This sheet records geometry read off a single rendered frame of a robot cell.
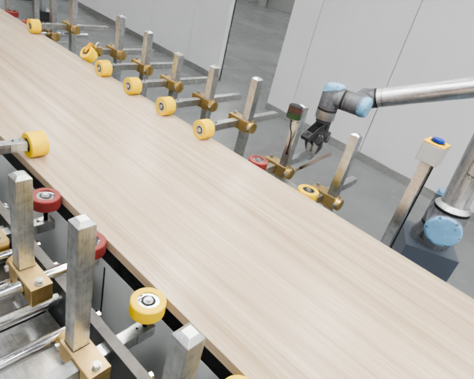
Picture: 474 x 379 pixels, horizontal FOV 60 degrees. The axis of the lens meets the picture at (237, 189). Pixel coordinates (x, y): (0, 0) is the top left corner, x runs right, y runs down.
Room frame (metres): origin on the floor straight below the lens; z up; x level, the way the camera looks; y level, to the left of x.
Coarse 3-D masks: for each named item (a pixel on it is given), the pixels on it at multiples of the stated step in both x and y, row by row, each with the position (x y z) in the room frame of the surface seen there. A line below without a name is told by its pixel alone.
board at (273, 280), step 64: (0, 64) 1.81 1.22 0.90; (64, 64) 2.04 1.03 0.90; (0, 128) 1.22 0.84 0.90; (64, 128) 1.35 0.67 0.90; (128, 128) 1.49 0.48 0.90; (192, 128) 1.65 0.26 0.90; (64, 192) 0.96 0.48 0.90; (128, 192) 1.04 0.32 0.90; (192, 192) 1.14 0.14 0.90; (256, 192) 1.25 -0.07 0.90; (128, 256) 0.77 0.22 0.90; (192, 256) 0.83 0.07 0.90; (256, 256) 0.90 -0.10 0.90; (320, 256) 0.97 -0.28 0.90; (384, 256) 1.06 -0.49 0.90; (192, 320) 0.63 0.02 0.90; (256, 320) 0.67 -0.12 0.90; (320, 320) 0.72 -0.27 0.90; (384, 320) 0.78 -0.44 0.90; (448, 320) 0.85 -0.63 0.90
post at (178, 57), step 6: (174, 54) 2.02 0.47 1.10; (180, 54) 2.02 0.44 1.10; (174, 60) 2.02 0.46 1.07; (180, 60) 2.02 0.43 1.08; (174, 66) 2.02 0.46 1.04; (180, 66) 2.02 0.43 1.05; (174, 72) 2.01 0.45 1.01; (180, 72) 2.03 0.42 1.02; (174, 78) 2.01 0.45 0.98; (180, 78) 2.03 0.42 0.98; (174, 96) 2.02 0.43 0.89; (174, 114) 2.03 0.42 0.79
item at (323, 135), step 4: (316, 120) 1.84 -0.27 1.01; (320, 120) 1.83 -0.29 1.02; (324, 124) 1.82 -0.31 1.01; (328, 124) 1.83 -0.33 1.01; (324, 128) 1.86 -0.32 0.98; (328, 128) 1.88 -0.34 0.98; (320, 132) 1.83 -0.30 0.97; (324, 132) 1.86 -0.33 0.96; (328, 132) 1.88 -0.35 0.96; (316, 136) 1.83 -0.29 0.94; (320, 136) 1.82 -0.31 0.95; (324, 136) 1.84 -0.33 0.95; (312, 140) 1.84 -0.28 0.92; (316, 140) 1.83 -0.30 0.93; (320, 140) 1.82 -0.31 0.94; (324, 140) 1.87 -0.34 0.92; (328, 140) 1.88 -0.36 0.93; (316, 144) 1.83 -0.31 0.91
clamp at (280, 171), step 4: (268, 156) 1.63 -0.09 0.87; (268, 160) 1.62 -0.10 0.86; (272, 160) 1.61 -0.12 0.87; (276, 160) 1.62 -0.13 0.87; (276, 164) 1.59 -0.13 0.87; (276, 168) 1.59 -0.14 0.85; (280, 168) 1.58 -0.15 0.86; (284, 168) 1.56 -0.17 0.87; (288, 168) 1.57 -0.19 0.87; (292, 168) 1.58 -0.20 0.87; (272, 172) 1.59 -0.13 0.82; (276, 172) 1.58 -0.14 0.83; (280, 172) 1.57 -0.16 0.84; (284, 172) 1.56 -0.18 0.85; (288, 172) 1.56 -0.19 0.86; (292, 172) 1.57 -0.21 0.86; (280, 176) 1.57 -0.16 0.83; (284, 176) 1.55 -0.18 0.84; (288, 176) 1.56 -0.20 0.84; (292, 176) 1.58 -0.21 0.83
